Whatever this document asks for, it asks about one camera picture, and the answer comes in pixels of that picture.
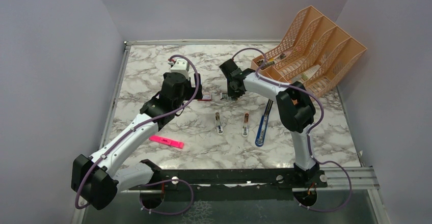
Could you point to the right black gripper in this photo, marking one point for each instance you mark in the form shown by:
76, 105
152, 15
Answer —
232, 93

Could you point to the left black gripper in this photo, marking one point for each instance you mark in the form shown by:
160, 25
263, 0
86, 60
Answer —
192, 90

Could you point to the red white staple box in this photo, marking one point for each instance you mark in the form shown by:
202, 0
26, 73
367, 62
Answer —
206, 97

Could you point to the white stapler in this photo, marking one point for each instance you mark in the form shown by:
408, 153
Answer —
218, 124

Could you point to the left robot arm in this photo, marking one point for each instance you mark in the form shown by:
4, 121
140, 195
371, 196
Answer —
98, 178

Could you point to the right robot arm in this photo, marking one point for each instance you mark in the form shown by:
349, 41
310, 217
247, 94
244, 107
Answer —
296, 111

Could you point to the orange mesh file organizer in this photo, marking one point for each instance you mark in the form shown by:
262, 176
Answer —
314, 51

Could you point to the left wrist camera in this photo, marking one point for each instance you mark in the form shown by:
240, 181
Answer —
180, 66

